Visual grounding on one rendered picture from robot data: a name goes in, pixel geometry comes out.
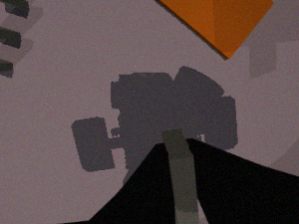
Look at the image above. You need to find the orange flat rectangular block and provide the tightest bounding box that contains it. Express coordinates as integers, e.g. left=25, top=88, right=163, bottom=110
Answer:
left=156, top=0, right=274, bottom=60

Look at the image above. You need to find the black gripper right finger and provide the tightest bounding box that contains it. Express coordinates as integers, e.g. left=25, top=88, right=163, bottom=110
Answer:
left=186, top=138, right=299, bottom=224

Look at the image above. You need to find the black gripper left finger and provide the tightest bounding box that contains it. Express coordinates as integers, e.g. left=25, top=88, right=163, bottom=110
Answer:
left=69, top=143, right=176, bottom=224

